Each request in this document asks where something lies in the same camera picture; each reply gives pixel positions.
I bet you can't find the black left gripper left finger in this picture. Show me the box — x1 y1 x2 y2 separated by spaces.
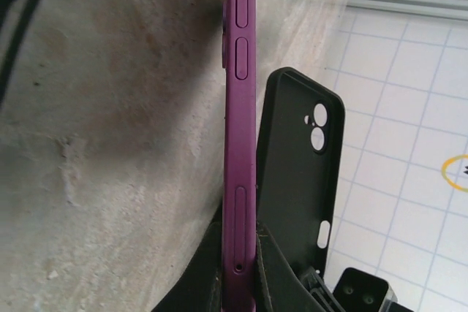
153 216 224 312

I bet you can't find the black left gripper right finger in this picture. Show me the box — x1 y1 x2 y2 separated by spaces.
254 221 308 312

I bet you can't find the black phone case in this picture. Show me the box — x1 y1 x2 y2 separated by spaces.
255 66 347 281

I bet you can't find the smartphone with black screen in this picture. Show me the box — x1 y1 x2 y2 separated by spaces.
221 0 259 312

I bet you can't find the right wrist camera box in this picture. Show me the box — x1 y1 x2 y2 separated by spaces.
335 267 399 312

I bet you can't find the small dolphin yellow ring sticker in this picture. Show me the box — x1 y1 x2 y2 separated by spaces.
441 154 468 193

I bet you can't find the aluminium corner post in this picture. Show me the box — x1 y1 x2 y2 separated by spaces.
346 0 468 20

